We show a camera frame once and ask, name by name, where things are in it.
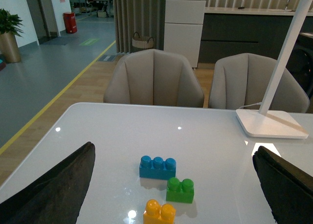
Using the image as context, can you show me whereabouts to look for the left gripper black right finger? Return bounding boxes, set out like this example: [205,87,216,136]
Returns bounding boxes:
[252,146,313,224]

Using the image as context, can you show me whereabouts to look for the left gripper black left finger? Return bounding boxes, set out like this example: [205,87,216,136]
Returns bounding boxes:
[0,142,95,224]

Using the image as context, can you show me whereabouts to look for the yellow two-stud block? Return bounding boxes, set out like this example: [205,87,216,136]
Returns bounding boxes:
[143,199,176,224]

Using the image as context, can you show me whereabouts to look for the blue three-stud block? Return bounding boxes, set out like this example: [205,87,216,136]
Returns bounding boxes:
[139,156,177,180]

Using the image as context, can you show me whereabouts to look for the green two-stud block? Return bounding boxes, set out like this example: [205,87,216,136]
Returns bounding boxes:
[166,177,194,203]

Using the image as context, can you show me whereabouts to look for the white desk lamp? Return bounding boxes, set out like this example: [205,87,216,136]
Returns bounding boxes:
[236,0,313,139]

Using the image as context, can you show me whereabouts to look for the beige chair right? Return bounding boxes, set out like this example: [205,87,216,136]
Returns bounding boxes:
[208,53,311,113]

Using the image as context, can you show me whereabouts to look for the beige chair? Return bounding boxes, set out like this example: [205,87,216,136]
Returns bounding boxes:
[208,53,311,113]
[103,49,204,108]

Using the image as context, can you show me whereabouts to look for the black washing machine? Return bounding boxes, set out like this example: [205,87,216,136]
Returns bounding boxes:
[286,32,313,99]

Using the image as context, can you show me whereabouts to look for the beige chair left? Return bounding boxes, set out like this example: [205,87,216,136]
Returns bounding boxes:
[103,49,204,108]

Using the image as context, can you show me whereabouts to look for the dark kitchen counter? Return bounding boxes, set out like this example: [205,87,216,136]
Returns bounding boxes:
[198,6,313,65]

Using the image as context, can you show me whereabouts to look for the red bin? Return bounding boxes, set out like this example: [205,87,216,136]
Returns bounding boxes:
[63,12,77,34]

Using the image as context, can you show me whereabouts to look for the woven basket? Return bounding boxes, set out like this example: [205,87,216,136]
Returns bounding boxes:
[132,32,155,52]

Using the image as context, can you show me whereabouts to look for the potted plant gold pot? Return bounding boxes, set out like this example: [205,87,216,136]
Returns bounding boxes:
[0,8,23,63]

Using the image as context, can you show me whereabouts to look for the white drawer cabinet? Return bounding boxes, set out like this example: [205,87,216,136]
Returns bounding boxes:
[163,0,206,68]

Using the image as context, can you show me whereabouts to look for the white lamp cable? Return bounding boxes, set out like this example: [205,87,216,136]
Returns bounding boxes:
[238,102,263,110]

